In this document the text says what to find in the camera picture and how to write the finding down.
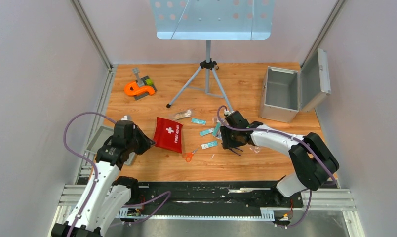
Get blue plastic tweezers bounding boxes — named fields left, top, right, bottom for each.
left=228, top=147, right=243, bottom=156

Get red first aid pouch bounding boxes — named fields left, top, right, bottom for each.
left=153, top=117, right=183, bottom=154

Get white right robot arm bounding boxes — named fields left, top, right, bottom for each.
left=220, top=106, right=340, bottom=206

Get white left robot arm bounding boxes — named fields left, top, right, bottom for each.
left=51, top=120, right=155, bottom=237

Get adhesive tape pack blue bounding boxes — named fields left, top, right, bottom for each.
left=212, top=122, right=221, bottom=140

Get blue white sachet lower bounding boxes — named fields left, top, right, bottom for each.
left=201, top=141, right=218, bottom=150

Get blue white sachet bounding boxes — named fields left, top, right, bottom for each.
left=201, top=141, right=218, bottom=150
left=200, top=128, right=214, bottom=137

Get white pads zip bag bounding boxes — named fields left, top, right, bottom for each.
left=250, top=146, right=261, bottom=154

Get blue white sachet middle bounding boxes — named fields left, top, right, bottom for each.
left=200, top=128, right=214, bottom=137

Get grey plastic tray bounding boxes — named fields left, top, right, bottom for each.
left=86, top=125, right=136, bottom=169

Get blue Basewing sachet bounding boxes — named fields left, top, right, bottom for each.
left=191, top=118, right=207, bottom=125

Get cotton swabs bag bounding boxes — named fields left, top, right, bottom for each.
left=169, top=109, right=194, bottom=121

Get orange grey toy fixture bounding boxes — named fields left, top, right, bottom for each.
left=124, top=68, right=157, bottom=100

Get grey metal case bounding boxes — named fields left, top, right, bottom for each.
left=259, top=48, right=331, bottom=123

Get blue music stand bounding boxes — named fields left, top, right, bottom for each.
left=149, top=0, right=275, bottom=110

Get orange handled scissors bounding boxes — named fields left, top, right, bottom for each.
left=182, top=148, right=200, bottom=162

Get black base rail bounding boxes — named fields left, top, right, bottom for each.
left=127, top=181, right=304, bottom=217

